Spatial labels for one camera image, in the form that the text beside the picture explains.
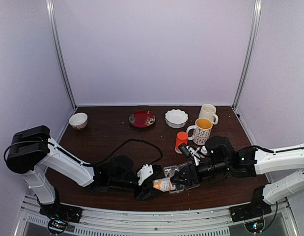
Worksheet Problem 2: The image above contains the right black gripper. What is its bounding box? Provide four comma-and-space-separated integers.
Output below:
170, 160, 230, 188

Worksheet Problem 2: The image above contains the clear plastic pill organizer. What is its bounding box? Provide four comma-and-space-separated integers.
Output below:
163, 161, 200, 193

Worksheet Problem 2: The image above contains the grey lid vitamin bottle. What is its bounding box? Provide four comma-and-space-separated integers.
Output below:
153, 177, 176, 192

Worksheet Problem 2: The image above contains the orange pill bottle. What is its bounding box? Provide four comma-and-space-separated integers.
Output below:
175, 131, 189, 154

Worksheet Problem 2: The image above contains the small white bottle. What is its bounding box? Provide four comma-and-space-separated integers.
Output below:
201, 146, 207, 154

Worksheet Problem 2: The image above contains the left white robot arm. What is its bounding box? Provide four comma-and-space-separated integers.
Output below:
3, 125, 161, 218

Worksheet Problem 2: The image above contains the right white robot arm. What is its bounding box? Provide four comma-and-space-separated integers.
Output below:
170, 136, 304, 217

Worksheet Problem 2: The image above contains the floral mug yellow inside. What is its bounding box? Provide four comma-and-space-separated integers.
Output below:
186, 118, 213, 146

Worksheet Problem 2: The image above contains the white scalloped bowl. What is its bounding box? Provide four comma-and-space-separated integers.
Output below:
165, 109, 189, 129

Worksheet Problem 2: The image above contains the cream ribbed mug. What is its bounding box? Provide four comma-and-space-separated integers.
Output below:
198, 104, 219, 125

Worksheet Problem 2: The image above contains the red floral plate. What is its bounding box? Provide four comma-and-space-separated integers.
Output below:
128, 111, 156, 128

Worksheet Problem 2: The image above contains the white ceramic rice bowl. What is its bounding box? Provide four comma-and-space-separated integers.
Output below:
69, 113, 88, 130

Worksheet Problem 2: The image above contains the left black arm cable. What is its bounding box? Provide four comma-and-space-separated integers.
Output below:
3, 139, 164, 170

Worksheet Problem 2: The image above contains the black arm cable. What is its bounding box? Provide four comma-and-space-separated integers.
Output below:
3, 139, 164, 170
254, 145, 304, 154

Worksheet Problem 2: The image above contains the front aluminium rail base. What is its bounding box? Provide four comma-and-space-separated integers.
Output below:
12, 194, 300, 236

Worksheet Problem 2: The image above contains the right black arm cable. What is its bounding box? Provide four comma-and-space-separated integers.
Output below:
254, 145, 304, 154

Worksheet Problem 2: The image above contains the right aluminium frame post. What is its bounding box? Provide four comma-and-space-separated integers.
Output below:
232, 0, 262, 110

